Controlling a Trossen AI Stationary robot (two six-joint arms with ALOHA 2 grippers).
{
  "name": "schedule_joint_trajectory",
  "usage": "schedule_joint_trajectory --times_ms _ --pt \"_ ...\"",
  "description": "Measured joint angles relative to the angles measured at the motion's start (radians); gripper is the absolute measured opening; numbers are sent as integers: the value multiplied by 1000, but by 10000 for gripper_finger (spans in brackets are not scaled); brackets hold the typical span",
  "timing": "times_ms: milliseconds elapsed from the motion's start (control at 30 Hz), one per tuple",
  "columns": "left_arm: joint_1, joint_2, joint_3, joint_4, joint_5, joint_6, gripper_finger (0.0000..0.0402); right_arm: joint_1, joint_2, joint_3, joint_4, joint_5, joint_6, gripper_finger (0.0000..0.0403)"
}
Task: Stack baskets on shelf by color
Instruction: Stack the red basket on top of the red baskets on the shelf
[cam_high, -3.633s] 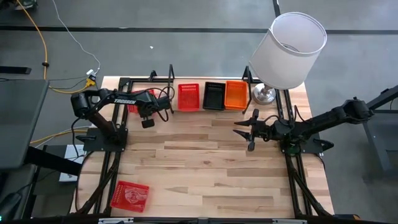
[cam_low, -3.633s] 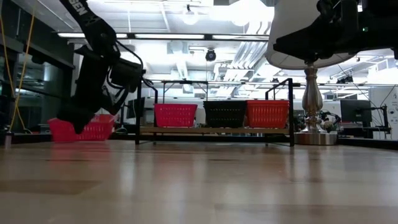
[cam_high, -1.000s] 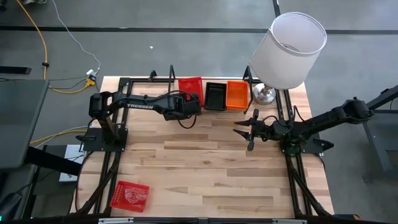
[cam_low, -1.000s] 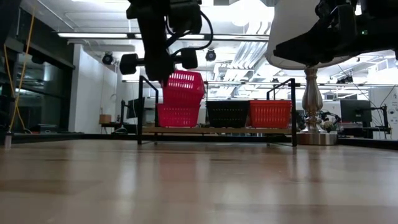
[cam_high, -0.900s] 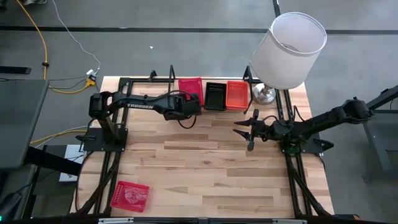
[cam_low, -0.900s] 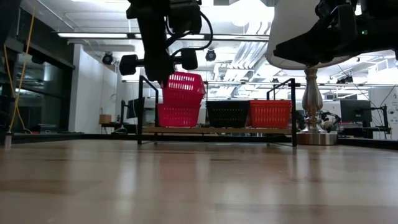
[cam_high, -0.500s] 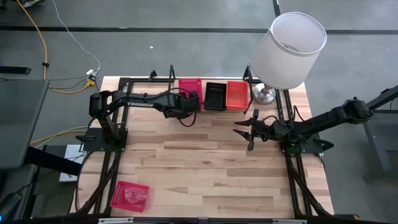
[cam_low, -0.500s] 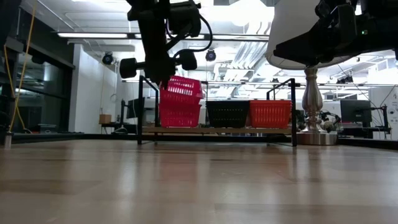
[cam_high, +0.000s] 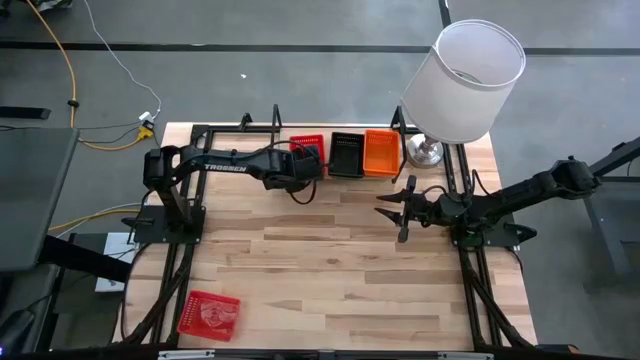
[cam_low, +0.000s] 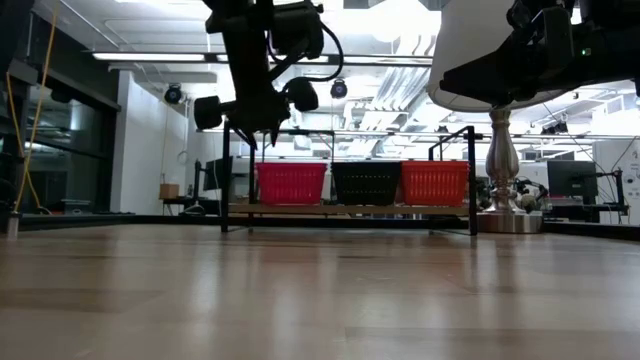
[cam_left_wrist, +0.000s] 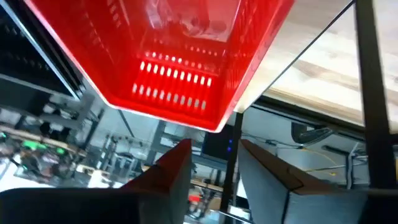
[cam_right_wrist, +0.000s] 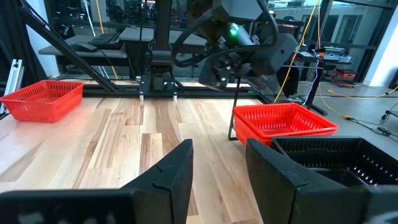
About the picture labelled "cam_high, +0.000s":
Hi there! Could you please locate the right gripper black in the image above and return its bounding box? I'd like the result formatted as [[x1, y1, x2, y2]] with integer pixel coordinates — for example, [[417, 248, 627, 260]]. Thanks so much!
[[374, 175, 441, 244]]

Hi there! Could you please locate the red plastic basket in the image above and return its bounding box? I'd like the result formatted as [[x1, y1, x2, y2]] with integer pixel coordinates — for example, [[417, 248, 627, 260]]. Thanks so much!
[[288, 133, 328, 177], [176, 289, 242, 343]]

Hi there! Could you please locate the black plastic basket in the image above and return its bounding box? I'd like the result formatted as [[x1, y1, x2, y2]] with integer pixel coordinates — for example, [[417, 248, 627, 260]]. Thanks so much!
[[327, 131, 366, 179]]

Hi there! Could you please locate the orange plastic basket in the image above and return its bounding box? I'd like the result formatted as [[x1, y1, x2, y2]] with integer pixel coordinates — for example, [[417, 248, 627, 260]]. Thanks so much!
[[363, 128, 403, 179]]

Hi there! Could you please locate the white shade table lamp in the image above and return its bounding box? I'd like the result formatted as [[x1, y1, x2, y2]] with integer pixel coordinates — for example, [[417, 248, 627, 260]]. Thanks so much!
[[398, 18, 527, 169]]

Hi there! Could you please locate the white paper box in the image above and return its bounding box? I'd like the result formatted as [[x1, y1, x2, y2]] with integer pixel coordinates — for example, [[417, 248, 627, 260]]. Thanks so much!
[[93, 231, 140, 294]]

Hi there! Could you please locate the grey metal stand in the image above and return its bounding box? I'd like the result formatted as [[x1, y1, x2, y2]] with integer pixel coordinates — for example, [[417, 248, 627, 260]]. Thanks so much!
[[549, 134, 640, 291]]

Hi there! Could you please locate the black beam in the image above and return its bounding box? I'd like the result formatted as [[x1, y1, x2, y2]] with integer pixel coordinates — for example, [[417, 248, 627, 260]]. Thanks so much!
[[38, 233, 135, 285]]

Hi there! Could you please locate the grey desk top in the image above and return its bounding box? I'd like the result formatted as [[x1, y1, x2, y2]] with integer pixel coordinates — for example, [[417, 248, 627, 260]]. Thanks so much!
[[0, 126, 81, 274]]

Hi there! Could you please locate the black flat floor bar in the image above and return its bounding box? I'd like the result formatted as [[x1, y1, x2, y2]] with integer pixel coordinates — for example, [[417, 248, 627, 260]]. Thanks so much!
[[0, 105, 52, 121]]

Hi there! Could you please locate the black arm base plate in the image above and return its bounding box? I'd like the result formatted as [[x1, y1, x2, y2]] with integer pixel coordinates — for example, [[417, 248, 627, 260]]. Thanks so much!
[[448, 207, 539, 250], [121, 203, 207, 246]]

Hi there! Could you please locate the black metal rig frame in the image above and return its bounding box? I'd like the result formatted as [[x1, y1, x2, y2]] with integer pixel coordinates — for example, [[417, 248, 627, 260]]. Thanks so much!
[[112, 121, 539, 351]]

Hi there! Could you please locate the silver metal bracket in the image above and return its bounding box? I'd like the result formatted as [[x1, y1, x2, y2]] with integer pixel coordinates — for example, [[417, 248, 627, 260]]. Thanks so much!
[[157, 349, 217, 360], [437, 351, 495, 360]]

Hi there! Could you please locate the grey floor cable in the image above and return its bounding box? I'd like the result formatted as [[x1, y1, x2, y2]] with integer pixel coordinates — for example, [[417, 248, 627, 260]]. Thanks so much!
[[54, 201, 146, 236]]

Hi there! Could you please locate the short yellow floor cable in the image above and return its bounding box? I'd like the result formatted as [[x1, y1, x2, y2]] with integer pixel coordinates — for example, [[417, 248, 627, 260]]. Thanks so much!
[[47, 207, 144, 234]]

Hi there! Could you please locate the white floor cable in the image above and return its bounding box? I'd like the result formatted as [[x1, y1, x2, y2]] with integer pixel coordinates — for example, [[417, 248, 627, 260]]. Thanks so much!
[[82, 0, 164, 121]]

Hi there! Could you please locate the long yellow floor cable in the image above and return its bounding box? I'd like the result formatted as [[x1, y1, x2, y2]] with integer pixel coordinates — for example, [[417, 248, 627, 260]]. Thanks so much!
[[24, 0, 154, 152]]

